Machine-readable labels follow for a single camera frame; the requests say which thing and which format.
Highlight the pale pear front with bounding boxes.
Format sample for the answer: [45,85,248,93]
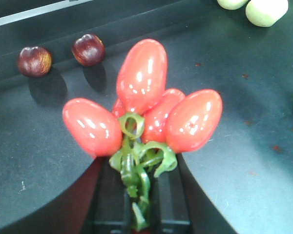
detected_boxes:
[245,0,289,27]

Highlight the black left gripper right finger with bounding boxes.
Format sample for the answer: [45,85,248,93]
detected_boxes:
[158,154,236,234]

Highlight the red cherry tomato bunch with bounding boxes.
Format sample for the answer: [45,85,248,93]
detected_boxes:
[62,39,223,231]

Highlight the black wooden fruit stand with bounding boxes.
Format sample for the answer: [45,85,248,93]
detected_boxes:
[0,0,293,234]

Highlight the dark red plum left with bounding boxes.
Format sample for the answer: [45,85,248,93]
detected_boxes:
[17,46,52,78]

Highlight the pale pear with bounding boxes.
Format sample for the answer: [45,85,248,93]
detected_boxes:
[217,0,248,10]
[245,0,289,27]

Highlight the pale pear rear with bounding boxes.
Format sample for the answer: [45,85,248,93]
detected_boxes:
[217,0,248,10]

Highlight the dark red plum right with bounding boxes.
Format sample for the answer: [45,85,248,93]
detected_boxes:
[71,34,105,67]

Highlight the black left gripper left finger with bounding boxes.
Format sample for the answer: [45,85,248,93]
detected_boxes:
[0,157,127,234]

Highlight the dark red plum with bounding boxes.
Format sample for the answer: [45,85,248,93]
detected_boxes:
[17,46,52,78]
[71,34,105,67]

